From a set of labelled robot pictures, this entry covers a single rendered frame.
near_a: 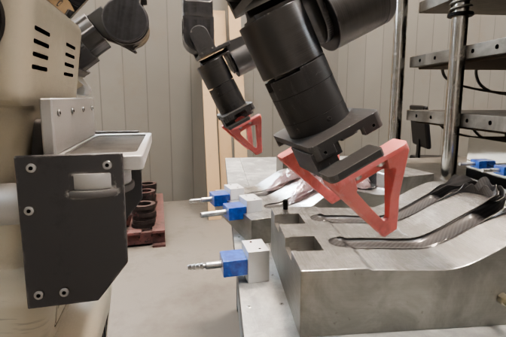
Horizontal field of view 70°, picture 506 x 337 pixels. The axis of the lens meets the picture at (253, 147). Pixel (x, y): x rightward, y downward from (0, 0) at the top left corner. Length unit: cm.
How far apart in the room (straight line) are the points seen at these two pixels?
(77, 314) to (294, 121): 42
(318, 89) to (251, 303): 37
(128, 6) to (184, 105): 317
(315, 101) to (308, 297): 27
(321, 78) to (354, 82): 407
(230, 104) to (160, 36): 319
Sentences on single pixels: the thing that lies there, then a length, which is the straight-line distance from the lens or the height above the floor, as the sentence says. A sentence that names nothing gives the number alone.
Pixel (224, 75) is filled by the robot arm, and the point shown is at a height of 114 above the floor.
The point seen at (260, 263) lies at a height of 83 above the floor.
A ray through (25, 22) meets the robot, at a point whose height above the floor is 117.
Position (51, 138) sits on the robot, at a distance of 43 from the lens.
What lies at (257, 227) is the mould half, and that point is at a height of 84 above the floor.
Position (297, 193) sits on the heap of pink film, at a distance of 85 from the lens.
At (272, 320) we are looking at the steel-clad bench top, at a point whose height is 80.
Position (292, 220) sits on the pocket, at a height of 88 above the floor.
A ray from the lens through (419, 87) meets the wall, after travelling 485.
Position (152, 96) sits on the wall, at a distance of 383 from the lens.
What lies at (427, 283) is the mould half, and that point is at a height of 86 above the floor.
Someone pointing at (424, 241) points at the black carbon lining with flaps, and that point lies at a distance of 63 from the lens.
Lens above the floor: 110
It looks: 8 degrees down
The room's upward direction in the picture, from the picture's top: straight up
